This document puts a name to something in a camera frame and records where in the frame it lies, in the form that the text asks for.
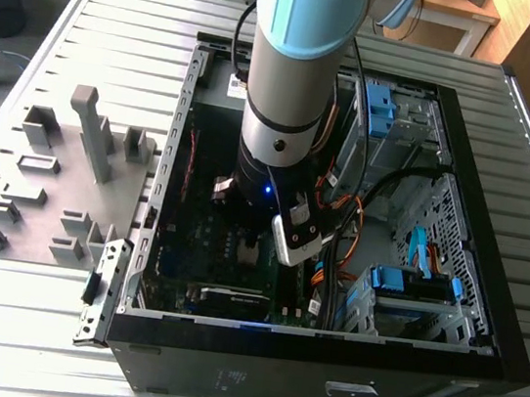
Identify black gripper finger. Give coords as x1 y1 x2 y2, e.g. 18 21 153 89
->
208 173 236 210

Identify silver CPU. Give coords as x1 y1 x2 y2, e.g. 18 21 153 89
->
235 243 262 271

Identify green motherboard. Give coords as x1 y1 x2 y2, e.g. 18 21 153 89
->
143 163 341 333

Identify black graphics card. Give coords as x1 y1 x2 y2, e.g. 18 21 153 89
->
182 281 274 328

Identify grey power supply unit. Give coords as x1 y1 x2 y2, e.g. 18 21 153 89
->
183 56 253 176

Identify black RAM slot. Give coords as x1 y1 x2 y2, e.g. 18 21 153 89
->
273 264 292 317
284 265 304 319

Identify grey parts rack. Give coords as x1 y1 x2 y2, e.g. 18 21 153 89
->
0 71 172 282

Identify grey drive cage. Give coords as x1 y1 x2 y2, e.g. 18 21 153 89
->
322 73 463 220

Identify blue disk carrier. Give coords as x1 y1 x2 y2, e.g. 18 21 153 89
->
367 264 465 306

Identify black open PC case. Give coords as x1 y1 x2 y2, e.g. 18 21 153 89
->
66 18 530 397

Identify black hard disk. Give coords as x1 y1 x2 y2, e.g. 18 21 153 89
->
402 272 453 304

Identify grey disk bay cage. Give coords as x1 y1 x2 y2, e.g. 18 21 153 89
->
331 259 499 355

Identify wooden desk white legs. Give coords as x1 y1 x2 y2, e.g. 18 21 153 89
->
191 0 505 62

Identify thin red wire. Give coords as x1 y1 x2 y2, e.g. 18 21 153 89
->
169 125 202 234

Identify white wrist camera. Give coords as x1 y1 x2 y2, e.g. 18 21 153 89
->
265 187 331 273

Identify white wire tag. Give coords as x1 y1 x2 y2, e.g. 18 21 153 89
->
321 168 343 189
305 297 327 317

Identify orange yellow wire bundle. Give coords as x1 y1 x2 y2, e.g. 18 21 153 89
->
300 175 371 292

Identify black cable bundle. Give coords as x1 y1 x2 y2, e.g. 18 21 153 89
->
313 153 451 344

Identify black camera cable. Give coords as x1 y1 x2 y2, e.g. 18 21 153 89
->
225 0 263 95

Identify blue plastic drive bracket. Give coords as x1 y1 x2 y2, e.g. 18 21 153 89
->
357 80 401 143

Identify blue disk wire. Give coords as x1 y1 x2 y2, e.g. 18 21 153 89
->
403 225 435 280

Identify red disk wire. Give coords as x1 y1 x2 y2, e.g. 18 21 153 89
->
423 244 446 280

